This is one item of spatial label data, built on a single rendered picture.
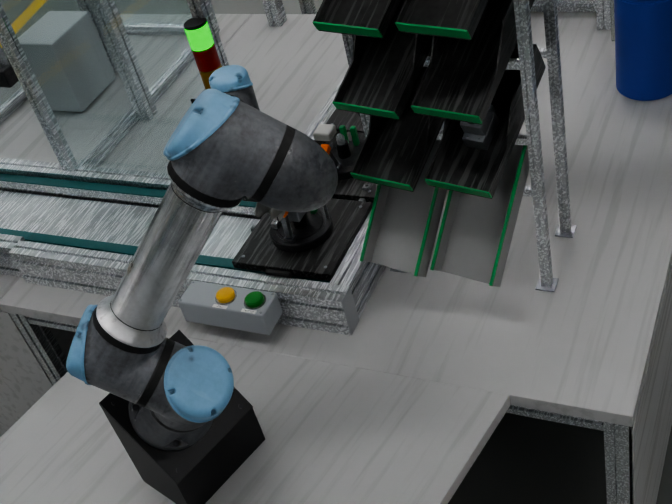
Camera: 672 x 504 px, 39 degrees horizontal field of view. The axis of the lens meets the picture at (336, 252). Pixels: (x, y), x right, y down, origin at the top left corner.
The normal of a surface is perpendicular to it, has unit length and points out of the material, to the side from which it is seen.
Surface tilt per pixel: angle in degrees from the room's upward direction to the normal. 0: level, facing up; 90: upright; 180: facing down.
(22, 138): 0
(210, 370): 50
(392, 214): 45
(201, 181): 76
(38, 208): 0
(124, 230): 0
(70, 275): 90
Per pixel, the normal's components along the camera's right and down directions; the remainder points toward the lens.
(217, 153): 0.00, 0.43
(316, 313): -0.38, 0.66
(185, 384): 0.48, -0.28
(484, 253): -0.52, -0.07
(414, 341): -0.21, -0.74
